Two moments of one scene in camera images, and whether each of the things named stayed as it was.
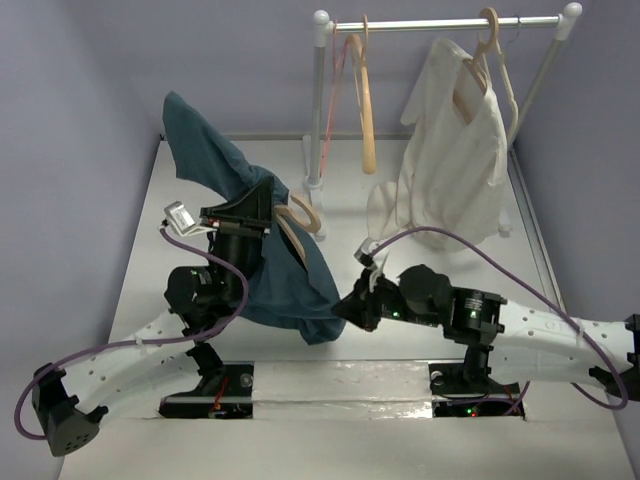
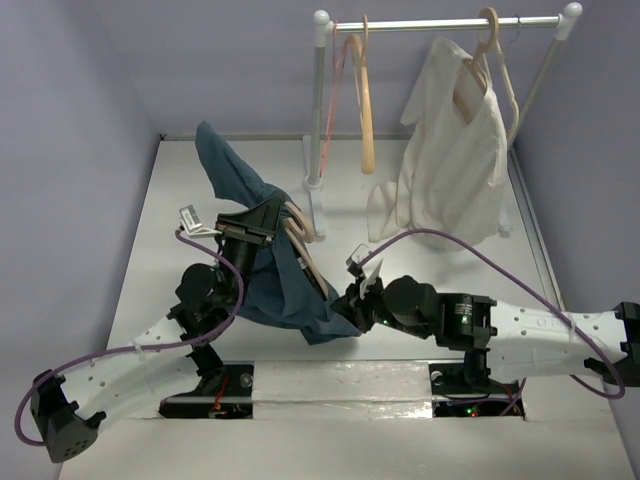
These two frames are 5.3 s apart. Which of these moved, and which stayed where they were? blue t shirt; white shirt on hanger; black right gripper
Moved: blue t shirt
Stayed: black right gripper; white shirt on hanger
